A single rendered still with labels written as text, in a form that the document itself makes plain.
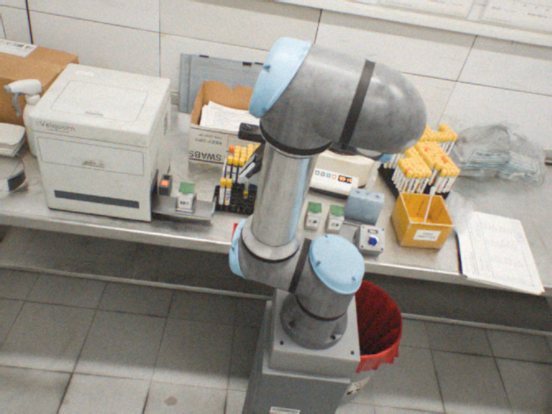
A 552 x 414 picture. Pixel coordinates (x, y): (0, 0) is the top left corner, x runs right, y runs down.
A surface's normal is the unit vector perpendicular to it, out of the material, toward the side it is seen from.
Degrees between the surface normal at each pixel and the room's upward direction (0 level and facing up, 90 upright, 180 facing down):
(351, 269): 10
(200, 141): 89
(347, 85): 44
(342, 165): 90
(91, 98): 0
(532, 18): 93
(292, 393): 90
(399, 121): 77
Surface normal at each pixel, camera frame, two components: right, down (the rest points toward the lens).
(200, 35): -0.04, 0.67
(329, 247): 0.31, -0.65
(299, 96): -0.18, 0.40
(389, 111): 0.31, 0.31
